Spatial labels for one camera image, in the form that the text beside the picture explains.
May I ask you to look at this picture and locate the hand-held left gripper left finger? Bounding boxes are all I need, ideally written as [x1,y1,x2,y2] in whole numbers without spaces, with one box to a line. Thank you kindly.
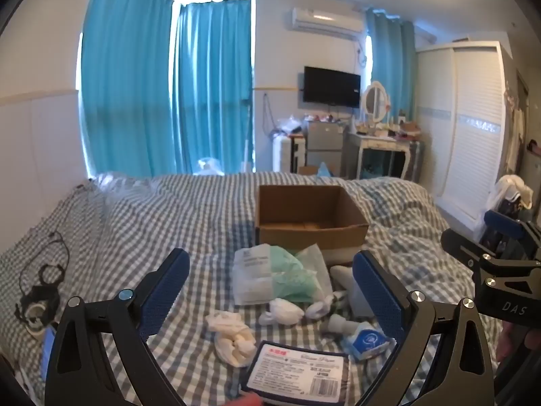
[44,247,191,406]

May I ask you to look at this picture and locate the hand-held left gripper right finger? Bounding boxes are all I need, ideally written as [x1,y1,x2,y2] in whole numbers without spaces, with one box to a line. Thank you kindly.
[352,250,495,406]

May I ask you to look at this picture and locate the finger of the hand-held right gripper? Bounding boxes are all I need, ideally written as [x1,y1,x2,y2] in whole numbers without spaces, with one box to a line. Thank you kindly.
[441,228,502,280]
[484,209,541,258]

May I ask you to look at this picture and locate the white plastic bottle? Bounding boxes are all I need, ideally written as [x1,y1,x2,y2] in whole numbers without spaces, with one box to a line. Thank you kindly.
[330,264,375,318]

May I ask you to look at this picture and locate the grey sock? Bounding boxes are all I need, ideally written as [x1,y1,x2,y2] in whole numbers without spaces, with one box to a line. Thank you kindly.
[319,314,360,335]

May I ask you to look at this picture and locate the small blue tissue pack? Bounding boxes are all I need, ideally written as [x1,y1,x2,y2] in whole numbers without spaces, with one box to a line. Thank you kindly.
[340,321,398,362]

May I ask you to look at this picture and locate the white and green sock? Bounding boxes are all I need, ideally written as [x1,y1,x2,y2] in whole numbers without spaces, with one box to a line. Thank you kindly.
[305,294,339,320]

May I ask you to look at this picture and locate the white cloth bundle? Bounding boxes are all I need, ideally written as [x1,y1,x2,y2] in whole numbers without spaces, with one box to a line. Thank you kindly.
[205,310,257,367]

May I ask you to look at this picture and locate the white and green wipes pack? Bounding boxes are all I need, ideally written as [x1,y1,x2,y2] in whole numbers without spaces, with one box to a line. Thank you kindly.
[232,243,334,307]

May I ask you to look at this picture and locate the brown cardboard box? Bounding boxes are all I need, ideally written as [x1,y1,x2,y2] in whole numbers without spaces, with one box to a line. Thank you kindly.
[255,185,370,265]

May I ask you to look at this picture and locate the large floral tissue pack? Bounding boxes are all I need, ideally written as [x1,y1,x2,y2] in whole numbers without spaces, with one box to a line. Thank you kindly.
[241,340,351,406]

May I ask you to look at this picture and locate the person's right hand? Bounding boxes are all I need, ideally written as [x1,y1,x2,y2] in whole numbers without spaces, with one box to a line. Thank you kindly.
[496,320,517,364]

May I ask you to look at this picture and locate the white bag with dark cloth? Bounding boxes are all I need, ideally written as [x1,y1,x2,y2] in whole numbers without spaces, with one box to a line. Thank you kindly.
[490,175,534,221]

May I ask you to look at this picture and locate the grey checkered bed sheet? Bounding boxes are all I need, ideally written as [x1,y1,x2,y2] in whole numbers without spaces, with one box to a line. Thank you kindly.
[0,171,508,406]

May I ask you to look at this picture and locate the white slatted wardrobe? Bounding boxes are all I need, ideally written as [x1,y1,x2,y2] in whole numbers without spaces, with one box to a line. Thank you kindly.
[414,41,514,229]

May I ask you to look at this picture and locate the hanging light clothes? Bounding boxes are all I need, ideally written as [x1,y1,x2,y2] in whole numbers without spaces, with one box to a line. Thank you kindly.
[505,89,527,170]

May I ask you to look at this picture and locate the clear plastic bag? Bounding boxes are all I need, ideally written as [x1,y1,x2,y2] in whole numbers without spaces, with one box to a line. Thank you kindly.
[91,171,153,204]

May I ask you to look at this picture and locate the white dressing table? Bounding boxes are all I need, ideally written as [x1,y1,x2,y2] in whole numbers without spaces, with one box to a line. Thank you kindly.
[347,129,413,180]

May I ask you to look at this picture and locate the white plastic bag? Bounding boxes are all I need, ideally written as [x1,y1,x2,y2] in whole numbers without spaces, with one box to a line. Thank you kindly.
[196,157,222,175]

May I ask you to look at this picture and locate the cosmetics on dressing table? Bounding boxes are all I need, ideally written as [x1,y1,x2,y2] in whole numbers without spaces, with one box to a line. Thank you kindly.
[355,112,423,140]

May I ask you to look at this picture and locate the small blue flat object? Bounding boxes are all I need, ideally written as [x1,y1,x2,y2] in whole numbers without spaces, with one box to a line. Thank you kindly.
[42,328,57,373]

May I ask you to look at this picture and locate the floor carton with blue bag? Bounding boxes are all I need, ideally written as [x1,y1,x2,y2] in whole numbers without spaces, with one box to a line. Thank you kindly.
[298,161,339,177]

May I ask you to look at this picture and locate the small red item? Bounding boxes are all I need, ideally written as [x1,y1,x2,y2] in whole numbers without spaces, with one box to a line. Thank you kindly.
[228,391,263,406]

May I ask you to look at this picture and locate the small grey fridge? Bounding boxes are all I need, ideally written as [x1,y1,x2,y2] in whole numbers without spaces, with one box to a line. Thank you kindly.
[306,120,344,174]

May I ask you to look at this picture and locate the white oval mirror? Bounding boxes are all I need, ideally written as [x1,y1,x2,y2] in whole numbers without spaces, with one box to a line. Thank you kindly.
[360,80,392,125]

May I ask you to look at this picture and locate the small items on fridge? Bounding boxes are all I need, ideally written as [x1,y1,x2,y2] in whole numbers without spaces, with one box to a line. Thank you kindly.
[304,112,349,123]

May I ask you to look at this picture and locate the clear bag on suitcase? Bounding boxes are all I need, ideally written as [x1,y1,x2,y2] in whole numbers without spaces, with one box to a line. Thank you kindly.
[270,115,303,136]

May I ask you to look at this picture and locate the narrow blue curtain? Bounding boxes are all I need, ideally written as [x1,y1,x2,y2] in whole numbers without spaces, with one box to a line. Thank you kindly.
[364,8,417,178]

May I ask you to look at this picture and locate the blue window curtain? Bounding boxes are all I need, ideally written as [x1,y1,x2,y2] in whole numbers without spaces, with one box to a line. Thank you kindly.
[171,2,254,174]

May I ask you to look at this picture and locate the wide blue curtain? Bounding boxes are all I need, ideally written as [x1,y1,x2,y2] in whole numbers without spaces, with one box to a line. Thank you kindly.
[80,0,176,178]

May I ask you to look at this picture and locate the white air conditioner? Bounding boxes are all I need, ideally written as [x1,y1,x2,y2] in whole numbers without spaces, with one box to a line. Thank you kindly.
[289,6,365,35]

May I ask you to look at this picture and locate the black headset with cable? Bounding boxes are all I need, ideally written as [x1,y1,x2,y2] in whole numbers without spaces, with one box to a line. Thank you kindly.
[15,230,70,335]

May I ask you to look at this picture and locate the black wall television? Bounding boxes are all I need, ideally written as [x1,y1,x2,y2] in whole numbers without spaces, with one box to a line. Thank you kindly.
[303,66,362,108]

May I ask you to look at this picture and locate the hanging wall cable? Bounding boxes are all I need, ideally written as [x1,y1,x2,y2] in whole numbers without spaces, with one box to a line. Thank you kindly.
[262,93,273,136]

